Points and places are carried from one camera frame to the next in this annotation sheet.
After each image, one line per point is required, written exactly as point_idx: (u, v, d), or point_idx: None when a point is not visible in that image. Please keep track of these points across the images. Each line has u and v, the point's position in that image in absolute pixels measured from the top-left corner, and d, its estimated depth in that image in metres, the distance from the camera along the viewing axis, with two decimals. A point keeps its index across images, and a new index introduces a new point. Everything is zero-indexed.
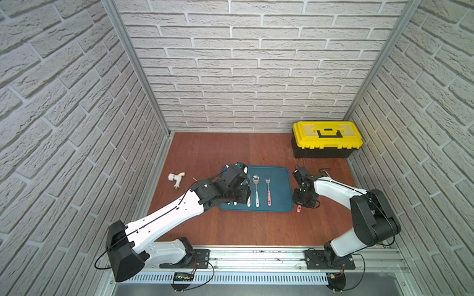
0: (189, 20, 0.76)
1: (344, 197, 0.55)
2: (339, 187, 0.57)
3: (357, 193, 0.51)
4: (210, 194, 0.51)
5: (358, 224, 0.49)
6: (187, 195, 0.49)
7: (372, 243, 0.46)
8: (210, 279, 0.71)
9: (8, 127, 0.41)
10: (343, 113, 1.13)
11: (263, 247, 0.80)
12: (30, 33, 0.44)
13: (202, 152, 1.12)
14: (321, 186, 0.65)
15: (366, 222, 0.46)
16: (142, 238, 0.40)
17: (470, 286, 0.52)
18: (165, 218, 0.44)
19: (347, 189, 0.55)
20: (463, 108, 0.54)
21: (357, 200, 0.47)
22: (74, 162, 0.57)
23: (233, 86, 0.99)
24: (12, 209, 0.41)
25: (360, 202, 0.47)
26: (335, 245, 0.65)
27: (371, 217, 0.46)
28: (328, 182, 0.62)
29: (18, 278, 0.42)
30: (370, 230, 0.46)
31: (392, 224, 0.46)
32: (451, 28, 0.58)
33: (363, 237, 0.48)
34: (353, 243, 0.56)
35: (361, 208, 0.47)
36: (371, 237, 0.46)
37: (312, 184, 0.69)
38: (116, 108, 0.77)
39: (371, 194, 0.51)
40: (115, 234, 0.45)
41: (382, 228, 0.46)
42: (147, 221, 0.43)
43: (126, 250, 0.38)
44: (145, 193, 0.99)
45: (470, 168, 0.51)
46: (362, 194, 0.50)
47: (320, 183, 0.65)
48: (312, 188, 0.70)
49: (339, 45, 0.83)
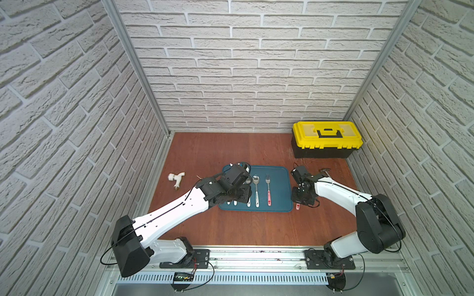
0: (189, 20, 0.76)
1: (348, 202, 0.53)
2: (342, 192, 0.55)
3: (361, 198, 0.49)
4: (215, 191, 0.53)
5: (364, 231, 0.47)
6: (192, 191, 0.50)
7: (378, 250, 0.45)
8: (209, 279, 0.71)
9: (8, 127, 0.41)
10: (343, 113, 1.13)
11: (263, 247, 0.80)
12: (30, 33, 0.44)
13: (203, 152, 1.12)
14: (323, 189, 0.63)
15: (373, 231, 0.45)
16: (149, 232, 0.41)
17: (470, 286, 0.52)
18: (171, 214, 0.45)
19: (351, 193, 0.53)
20: (463, 108, 0.54)
21: (363, 207, 0.46)
22: (74, 162, 0.57)
23: (233, 86, 0.99)
24: (12, 209, 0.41)
25: (366, 209, 0.45)
26: (335, 246, 0.65)
27: (378, 225, 0.45)
28: (329, 185, 0.60)
29: (18, 278, 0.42)
30: (377, 238, 0.44)
31: (398, 229, 0.45)
32: (451, 28, 0.58)
33: (369, 244, 0.47)
34: (355, 246, 0.56)
35: (367, 216, 0.45)
36: (378, 245, 0.45)
37: (312, 184, 0.67)
38: (116, 108, 0.77)
39: (376, 200, 0.49)
40: (123, 228, 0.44)
41: (388, 235, 0.45)
42: (154, 216, 0.43)
43: (135, 244, 0.38)
44: (145, 193, 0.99)
45: (470, 168, 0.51)
46: (366, 200, 0.48)
47: (321, 185, 0.63)
48: (311, 189, 0.68)
49: (339, 45, 0.83)
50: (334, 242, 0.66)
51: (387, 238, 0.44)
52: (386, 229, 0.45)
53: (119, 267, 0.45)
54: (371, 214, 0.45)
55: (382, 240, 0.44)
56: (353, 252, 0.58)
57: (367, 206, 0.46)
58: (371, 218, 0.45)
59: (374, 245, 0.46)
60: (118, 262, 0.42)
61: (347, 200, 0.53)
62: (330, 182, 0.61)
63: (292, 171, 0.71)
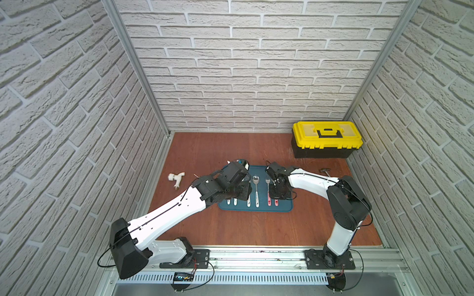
0: (189, 20, 0.76)
1: (320, 189, 0.57)
2: (313, 179, 0.59)
3: (331, 183, 0.53)
4: (212, 190, 0.51)
5: (337, 212, 0.52)
6: (188, 191, 0.48)
7: (353, 227, 0.49)
8: (210, 279, 0.71)
9: (8, 127, 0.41)
10: (343, 113, 1.13)
11: (263, 247, 0.80)
12: (30, 33, 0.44)
13: (202, 152, 1.12)
14: (298, 179, 0.65)
15: (345, 209, 0.49)
16: (144, 235, 0.40)
17: (470, 286, 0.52)
18: (166, 216, 0.44)
19: (321, 180, 0.57)
20: (463, 108, 0.54)
21: (333, 190, 0.50)
22: (74, 162, 0.57)
23: (233, 86, 0.99)
24: (12, 209, 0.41)
25: (336, 192, 0.49)
26: (331, 242, 0.65)
27: (349, 203, 0.49)
28: (302, 176, 0.63)
29: (18, 278, 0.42)
30: (349, 216, 0.49)
31: (366, 205, 0.50)
32: (451, 28, 0.58)
33: (344, 223, 0.52)
34: (343, 235, 0.58)
35: (337, 197, 0.49)
36: (352, 222, 0.49)
37: (287, 178, 0.69)
38: (116, 108, 0.77)
39: (343, 181, 0.54)
40: (119, 231, 0.43)
41: (359, 212, 0.49)
42: (149, 217, 0.43)
43: (130, 247, 0.38)
44: (145, 193, 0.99)
45: (470, 168, 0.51)
46: (336, 183, 0.53)
47: (294, 177, 0.66)
48: (286, 182, 0.71)
49: (339, 45, 0.83)
50: (331, 241, 0.65)
51: (360, 214, 0.49)
52: (357, 206, 0.50)
53: (117, 268, 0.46)
54: (340, 193, 0.49)
55: (354, 217, 0.48)
56: (347, 243, 0.59)
57: (337, 189, 0.50)
58: (341, 199, 0.49)
59: (349, 223, 0.50)
60: (116, 264, 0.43)
61: (320, 187, 0.57)
62: (302, 172, 0.65)
63: (268, 168, 0.81)
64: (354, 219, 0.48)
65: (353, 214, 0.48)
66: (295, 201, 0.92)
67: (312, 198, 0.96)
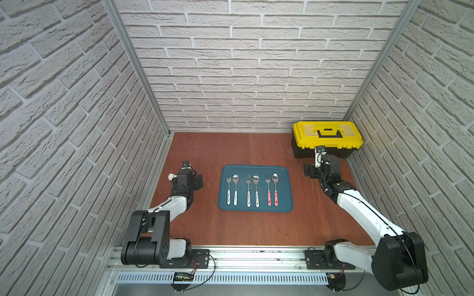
0: (189, 20, 0.76)
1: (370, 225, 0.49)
2: (370, 216, 0.49)
3: (390, 232, 0.44)
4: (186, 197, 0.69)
5: (382, 264, 0.43)
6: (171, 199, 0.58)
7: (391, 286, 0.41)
8: (208, 279, 0.71)
9: (8, 127, 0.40)
10: (343, 113, 1.13)
11: (263, 247, 0.80)
12: (30, 33, 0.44)
13: (202, 152, 1.12)
14: (349, 205, 0.56)
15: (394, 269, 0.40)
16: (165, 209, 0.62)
17: (471, 286, 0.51)
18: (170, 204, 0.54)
19: (379, 222, 0.47)
20: (463, 108, 0.54)
21: (389, 243, 0.41)
22: (74, 162, 0.57)
23: (233, 86, 0.99)
24: (12, 209, 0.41)
25: (392, 246, 0.41)
26: (338, 249, 0.64)
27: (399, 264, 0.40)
28: (355, 203, 0.54)
29: (18, 278, 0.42)
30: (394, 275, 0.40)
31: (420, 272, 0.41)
32: (451, 28, 0.58)
33: (382, 276, 0.44)
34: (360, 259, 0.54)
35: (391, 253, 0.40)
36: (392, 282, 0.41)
37: (335, 192, 0.62)
38: (116, 108, 0.77)
39: (407, 237, 0.43)
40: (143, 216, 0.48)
41: (405, 274, 0.41)
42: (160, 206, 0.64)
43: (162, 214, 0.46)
44: (145, 193, 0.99)
45: (470, 168, 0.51)
46: (396, 234, 0.43)
47: (347, 198, 0.57)
48: (334, 195, 0.63)
49: (339, 45, 0.83)
50: (339, 245, 0.65)
51: (405, 277, 0.41)
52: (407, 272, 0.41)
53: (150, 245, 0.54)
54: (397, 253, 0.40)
55: (397, 278, 0.40)
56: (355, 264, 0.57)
57: (394, 242, 0.41)
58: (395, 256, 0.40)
59: (386, 282, 0.43)
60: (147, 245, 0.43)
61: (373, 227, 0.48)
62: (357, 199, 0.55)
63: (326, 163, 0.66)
64: (397, 279, 0.40)
65: (399, 275, 0.41)
66: (295, 201, 0.92)
67: (312, 197, 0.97)
